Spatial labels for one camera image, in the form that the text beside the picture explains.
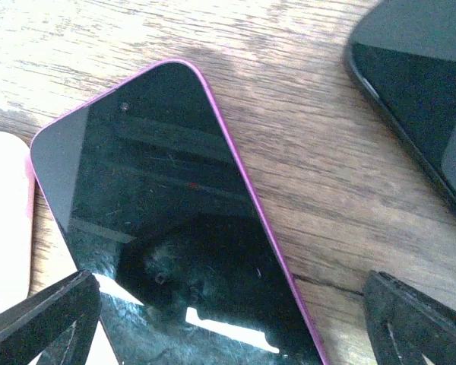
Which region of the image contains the pink phone case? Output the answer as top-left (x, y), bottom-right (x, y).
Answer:
top-left (0, 132), bottom-right (35, 313)

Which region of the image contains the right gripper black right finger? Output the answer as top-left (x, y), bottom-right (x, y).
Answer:
top-left (364, 271), bottom-right (456, 364)

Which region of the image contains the purple-edged smartphone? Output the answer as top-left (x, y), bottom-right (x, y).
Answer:
top-left (30, 59), bottom-right (328, 364)

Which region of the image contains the black smartphone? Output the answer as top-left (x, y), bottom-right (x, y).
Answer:
top-left (344, 1), bottom-right (456, 212)

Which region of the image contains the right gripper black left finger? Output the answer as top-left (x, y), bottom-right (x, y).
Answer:
top-left (0, 270), bottom-right (100, 364)

